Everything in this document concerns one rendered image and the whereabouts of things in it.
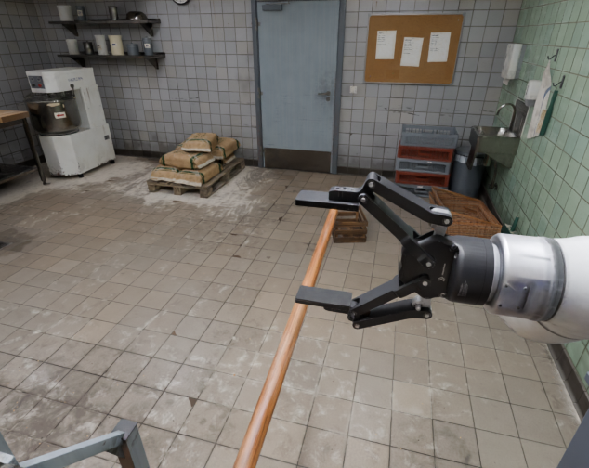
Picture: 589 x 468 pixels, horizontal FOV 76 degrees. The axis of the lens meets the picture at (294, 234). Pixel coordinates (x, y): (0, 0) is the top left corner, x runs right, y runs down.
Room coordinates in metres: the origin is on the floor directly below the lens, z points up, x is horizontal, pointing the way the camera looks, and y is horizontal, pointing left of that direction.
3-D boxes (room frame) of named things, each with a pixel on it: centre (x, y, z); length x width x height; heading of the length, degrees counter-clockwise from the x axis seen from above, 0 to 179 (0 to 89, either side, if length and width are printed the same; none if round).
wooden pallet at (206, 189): (4.82, 1.25, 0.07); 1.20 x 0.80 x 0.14; 165
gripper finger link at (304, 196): (0.39, -0.04, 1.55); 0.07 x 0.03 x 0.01; 76
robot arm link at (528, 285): (0.34, -0.24, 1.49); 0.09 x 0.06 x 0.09; 166
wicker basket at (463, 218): (3.05, -1.48, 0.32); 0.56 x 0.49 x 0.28; 173
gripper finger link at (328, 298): (0.39, -0.04, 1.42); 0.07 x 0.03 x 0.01; 76
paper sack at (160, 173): (4.58, 1.51, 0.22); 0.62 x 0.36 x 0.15; 170
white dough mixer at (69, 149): (5.17, 3.02, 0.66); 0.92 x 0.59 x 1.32; 165
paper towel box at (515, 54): (4.17, -2.19, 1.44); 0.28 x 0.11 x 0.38; 165
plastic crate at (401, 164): (4.38, -1.52, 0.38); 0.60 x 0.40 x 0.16; 73
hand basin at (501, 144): (3.72, -1.94, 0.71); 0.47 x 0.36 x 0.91; 165
